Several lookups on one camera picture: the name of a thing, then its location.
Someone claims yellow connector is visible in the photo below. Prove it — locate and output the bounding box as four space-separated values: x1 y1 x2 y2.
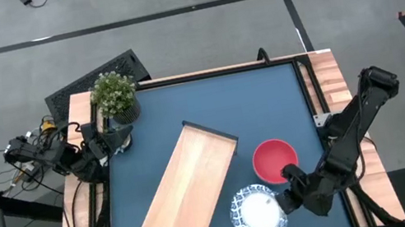
40 118 56 134

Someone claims white bowl with blue pattern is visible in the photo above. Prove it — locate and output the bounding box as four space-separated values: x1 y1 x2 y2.
224 178 290 227

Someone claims black desk bar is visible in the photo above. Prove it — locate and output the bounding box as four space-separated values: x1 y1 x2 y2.
0 179 66 227

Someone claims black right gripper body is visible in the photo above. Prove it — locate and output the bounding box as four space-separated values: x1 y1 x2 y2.
288 169 333 221

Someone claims leafy plant in striped pot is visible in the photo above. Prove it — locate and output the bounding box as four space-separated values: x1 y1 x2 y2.
86 66 146 132

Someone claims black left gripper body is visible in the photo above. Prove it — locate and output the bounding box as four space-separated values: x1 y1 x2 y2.
78 118 119 163

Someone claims blue table mat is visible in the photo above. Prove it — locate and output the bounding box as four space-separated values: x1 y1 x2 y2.
81 57 353 227

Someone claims black perforated computer case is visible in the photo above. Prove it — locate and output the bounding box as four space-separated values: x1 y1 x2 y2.
38 46 157 127

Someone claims silver corner bracket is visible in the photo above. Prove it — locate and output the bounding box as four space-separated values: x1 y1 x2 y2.
313 111 333 127

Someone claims red bowl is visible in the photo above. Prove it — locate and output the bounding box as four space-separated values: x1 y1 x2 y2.
248 134 303 189

